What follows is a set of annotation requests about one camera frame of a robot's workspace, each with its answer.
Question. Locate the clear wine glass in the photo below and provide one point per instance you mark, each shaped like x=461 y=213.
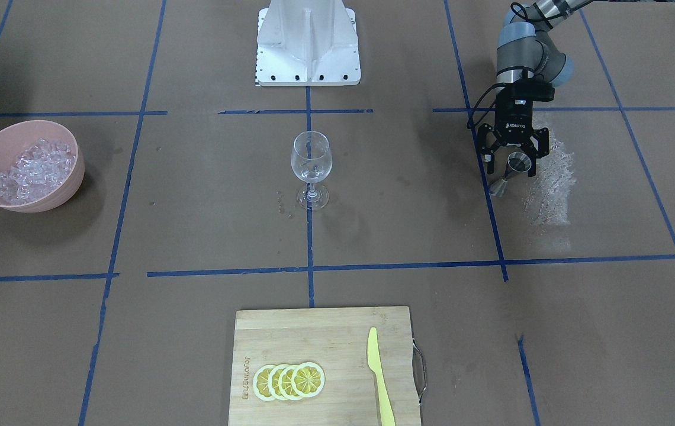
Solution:
x=311 y=162

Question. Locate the lemon slice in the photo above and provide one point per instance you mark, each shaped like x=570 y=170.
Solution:
x=274 y=382
x=308 y=379
x=287 y=383
x=263 y=389

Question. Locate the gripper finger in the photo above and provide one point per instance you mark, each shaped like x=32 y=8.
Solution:
x=536 y=147
x=487 y=146

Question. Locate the pile of clear ice cubes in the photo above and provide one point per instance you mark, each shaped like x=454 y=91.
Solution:
x=37 y=172

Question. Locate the pink bowl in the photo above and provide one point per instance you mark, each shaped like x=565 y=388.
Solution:
x=19 y=137

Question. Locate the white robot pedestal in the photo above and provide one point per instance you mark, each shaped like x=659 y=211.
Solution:
x=307 y=43

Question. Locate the steel jigger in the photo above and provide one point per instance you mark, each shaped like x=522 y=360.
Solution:
x=516 y=164

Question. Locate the yellow plastic knife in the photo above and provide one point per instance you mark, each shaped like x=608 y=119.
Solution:
x=386 y=414

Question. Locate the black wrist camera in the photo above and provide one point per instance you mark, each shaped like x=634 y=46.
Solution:
x=530 y=90

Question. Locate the bamboo cutting board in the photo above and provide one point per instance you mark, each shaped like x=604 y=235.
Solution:
x=335 y=338

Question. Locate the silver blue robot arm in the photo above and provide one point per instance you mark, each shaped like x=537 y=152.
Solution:
x=529 y=68

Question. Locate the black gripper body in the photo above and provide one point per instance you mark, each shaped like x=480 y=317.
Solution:
x=516 y=122

